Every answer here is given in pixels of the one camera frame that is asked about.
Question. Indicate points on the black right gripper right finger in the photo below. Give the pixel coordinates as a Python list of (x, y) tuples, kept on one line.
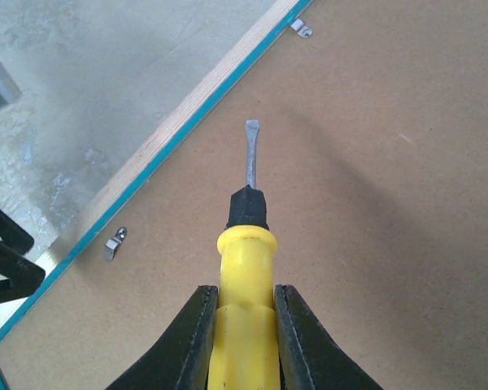
[(309, 357)]

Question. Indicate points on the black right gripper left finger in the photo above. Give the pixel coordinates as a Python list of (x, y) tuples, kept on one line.
[(180, 358)]

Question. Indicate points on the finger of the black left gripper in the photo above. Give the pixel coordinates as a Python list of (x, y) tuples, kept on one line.
[(21, 278)]

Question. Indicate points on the yellow screwdriver tool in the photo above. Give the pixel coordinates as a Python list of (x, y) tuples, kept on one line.
[(245, 349)]

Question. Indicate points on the teal wooden picture frame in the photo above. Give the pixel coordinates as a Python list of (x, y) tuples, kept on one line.
[(373, 158)]

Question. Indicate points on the metal frame clip near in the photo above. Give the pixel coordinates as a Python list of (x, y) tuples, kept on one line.
[(113, 244)]

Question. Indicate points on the metal frame clip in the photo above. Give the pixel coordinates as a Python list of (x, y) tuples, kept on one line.
[(301, 29), (113, 244)]

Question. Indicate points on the metal frame clip far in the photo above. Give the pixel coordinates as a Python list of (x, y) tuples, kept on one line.
[(301, 29)]

